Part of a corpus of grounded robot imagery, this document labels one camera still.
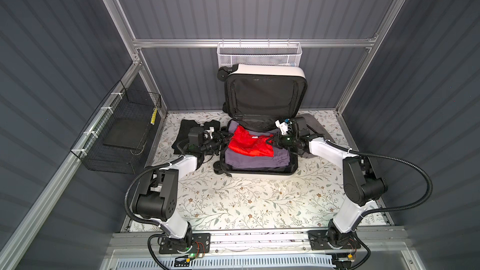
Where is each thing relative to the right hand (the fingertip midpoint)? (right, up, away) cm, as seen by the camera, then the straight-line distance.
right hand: (268, 142), depth 90 cm
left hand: (-17, +3, -3) cm, 18 cm away
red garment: (-12, 0, +5) cm, 13 cm away
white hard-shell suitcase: (-4, +23, -2) cm, 23 cm away
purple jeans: (+6, -8, +1) cm, 10 cm away
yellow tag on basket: (-53, +12, -7) cm, 55 cm away
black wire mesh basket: (-61, +3, -20) cm, 64 cm away
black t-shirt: (-48, +9, +21) cm, 53 cm away
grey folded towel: (+29, +11, +21) cm, 37 cm away
